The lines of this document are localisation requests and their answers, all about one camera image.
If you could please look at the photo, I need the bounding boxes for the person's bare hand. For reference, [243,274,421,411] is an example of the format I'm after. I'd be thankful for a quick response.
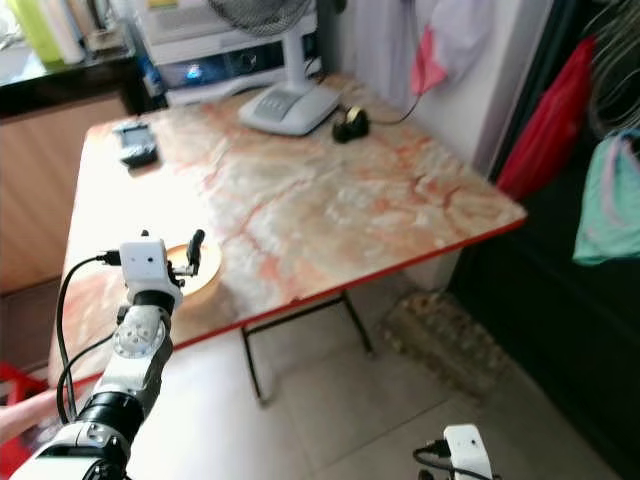
[0,388,67,447]

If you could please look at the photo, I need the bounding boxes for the marble pattern folding table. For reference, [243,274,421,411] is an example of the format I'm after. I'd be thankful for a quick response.
[48,72,529,403]

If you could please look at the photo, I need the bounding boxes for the black handheld phone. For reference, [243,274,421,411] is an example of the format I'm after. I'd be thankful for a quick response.
[112,117,160,168]

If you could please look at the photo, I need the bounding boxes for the white desk fan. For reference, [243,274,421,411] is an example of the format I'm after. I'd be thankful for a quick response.
[208,0,342,138]

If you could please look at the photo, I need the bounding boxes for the wooden cabinet with black counter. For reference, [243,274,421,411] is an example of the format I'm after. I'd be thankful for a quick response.
[0,45,151,296]

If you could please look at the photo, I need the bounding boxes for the black tape dispenser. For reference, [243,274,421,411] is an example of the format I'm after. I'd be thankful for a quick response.
[332,105,372,144]

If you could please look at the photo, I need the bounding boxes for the red plastic stool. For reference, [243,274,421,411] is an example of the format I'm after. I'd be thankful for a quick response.
[0,362,51,480]

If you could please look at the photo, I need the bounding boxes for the white plastic bottle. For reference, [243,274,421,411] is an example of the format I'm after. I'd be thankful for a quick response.
[42,0,87,66]

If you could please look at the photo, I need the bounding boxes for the speckled brown floor mat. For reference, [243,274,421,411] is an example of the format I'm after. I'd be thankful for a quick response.
[380,289,513,403]

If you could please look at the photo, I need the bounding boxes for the lime green bottle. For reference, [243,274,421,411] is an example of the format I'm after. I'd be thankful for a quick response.
[10,0,65,66]

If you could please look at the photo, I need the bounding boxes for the pink hanging cloth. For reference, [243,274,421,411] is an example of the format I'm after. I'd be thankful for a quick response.
[410,25,450,97]

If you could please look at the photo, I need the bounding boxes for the pale lavender hanging cloth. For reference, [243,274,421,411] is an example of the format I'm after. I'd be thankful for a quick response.
[415,0,497,83]

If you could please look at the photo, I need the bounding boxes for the red hanging bag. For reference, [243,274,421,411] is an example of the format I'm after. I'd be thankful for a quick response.
[496,38,597,202]

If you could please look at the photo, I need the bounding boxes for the teal green hanging cloth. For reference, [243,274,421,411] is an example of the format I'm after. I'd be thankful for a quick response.
[573,130,640,267]

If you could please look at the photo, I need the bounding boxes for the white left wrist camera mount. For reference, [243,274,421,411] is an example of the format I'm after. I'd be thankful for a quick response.
[118,233,184,294]

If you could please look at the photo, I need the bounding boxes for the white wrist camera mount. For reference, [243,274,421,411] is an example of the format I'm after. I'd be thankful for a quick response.
[118,233,184,294]
[443,424,495,480]

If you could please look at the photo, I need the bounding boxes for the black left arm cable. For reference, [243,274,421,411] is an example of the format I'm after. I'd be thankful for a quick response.
[55,250,127,427]

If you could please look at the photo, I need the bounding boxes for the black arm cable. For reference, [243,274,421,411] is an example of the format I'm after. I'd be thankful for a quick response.
[55,250,127,427]
[412,439,457,480]

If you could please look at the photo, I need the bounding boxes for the thin black power cable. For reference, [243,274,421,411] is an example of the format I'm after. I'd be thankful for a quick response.
[368,90,423,127]

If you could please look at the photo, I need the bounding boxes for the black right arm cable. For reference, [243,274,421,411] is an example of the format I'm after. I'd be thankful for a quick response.
[412,439,457,480]

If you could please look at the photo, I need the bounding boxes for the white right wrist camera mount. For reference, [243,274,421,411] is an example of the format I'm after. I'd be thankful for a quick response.
[443,424,495,480]

